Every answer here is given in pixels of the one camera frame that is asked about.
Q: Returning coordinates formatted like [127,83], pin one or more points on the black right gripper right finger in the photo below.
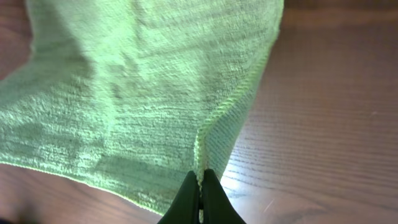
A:
[217,208]

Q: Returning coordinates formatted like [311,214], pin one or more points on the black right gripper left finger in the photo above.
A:
[185,206]

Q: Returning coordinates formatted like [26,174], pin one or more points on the green microfiber cloth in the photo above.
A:
[129,95]

